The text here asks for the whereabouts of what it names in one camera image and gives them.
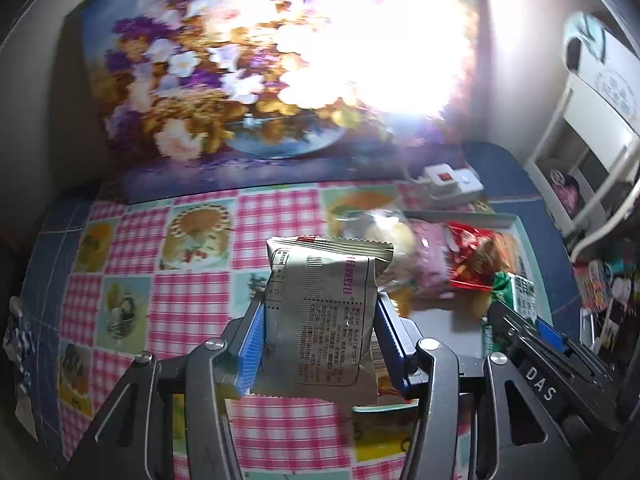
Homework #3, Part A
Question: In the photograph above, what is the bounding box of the white rack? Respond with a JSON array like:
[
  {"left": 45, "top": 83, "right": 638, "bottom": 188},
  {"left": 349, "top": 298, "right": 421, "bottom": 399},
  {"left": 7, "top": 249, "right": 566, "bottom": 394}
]
[{"left": 522, "top": 72, "right": 640, "bottom": 261}]

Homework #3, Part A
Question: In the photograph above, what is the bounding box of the tan snack packet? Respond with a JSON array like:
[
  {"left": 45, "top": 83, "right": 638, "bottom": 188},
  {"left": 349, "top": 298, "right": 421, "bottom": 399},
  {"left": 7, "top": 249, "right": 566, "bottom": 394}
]
[{"left": 487, "top": 232, "right": 521, "bottom": 281}]

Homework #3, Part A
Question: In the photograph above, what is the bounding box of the round pastry clear wrapper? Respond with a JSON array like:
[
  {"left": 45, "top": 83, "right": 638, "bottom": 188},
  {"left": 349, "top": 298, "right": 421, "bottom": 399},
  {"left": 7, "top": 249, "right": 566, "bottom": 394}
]
[{"left": 350, "top": 208, "right": 417, "bottom": 286}]

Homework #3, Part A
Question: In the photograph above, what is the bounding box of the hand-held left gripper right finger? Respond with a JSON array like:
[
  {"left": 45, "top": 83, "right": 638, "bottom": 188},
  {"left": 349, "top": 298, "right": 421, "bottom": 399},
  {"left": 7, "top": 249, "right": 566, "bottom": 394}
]
[{"left": 374, "top": 292, "right": 581, "bottom": 480}]

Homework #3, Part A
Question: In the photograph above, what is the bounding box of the white printed box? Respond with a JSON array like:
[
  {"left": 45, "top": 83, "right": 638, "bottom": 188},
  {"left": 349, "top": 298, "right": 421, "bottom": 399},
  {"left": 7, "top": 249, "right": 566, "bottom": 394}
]
[{"left": 595, "top": 35, "right": 640, "bottom": 126}]

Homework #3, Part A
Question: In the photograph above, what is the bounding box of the blue cloth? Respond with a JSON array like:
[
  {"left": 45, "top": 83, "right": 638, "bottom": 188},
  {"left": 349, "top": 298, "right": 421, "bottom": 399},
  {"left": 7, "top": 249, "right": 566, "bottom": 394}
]
[{"left": 15, "top": 140, "right": 591, "bottom": 461}]

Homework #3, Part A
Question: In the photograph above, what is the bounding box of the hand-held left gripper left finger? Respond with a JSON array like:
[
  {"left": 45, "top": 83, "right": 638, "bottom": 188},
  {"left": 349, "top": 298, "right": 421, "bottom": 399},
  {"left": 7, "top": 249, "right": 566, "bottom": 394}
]
[{"left": 67, "top": 302, "right": 266, "bottom": 480}]

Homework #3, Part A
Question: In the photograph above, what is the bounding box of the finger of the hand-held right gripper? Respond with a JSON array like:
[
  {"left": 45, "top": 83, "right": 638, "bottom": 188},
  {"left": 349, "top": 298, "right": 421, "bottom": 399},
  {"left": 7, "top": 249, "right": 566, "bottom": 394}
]
[
  {"left": 537, "top": 320, "right": 601, "bottom": 373},
  {"left": 486, "top": 302, "right": 531, "bottom": 356}
]

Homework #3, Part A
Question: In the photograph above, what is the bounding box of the white plug adapter red switch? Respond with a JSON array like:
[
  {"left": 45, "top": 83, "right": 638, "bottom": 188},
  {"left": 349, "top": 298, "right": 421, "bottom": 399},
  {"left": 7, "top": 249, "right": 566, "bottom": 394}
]
[{"left": 422, "top": 165, "right": 466, "bottom": 196}]

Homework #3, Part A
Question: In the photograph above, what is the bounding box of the red gold snack packet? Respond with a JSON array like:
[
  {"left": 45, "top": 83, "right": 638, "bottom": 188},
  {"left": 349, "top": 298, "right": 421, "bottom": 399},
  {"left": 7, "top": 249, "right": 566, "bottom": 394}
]
[{"left": 446, "top": 221, "right": 496, "bottom": 291}]

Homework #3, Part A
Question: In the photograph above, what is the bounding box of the shallow white box green rim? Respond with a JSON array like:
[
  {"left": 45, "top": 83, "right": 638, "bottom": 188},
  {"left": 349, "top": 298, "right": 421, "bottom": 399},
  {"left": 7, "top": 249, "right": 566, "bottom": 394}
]
[{"left": 345, "top": 212, "right": 556, "bottom": 401}]

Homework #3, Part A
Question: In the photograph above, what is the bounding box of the pink snack packet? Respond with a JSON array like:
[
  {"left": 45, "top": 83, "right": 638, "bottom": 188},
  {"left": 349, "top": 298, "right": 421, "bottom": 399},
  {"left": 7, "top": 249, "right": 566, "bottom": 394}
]
[{"left": 412, "top": 220, "right": 453, "bottom": 298}]

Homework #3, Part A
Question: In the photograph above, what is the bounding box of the crumpled silver foil wrapper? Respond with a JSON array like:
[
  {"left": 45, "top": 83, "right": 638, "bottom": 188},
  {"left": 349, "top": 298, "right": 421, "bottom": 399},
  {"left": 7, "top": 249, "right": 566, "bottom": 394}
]
[{"left": 2, "top": 297, "right": 38, "bottom": 436}]

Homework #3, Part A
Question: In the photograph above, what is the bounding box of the silver grey snack packet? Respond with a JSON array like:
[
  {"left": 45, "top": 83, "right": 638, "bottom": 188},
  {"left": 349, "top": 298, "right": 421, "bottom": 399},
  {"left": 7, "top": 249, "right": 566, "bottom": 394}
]
[{"left": 252, "top": 235, "right": 396, "bottom": 406}]

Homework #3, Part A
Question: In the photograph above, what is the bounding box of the colourful patterned box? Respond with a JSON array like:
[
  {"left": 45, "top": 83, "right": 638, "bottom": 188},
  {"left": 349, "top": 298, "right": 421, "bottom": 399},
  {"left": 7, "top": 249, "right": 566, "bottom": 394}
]
[{"left": 575, "top": 260, "right": 613, "bottom": 311}]

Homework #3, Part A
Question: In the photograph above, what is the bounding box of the flower painting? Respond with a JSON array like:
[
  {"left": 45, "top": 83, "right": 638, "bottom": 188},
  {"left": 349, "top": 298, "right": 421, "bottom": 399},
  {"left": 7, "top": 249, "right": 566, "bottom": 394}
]
[{"left": 80, "top": 0, "right": 481, "bottom": 206}]

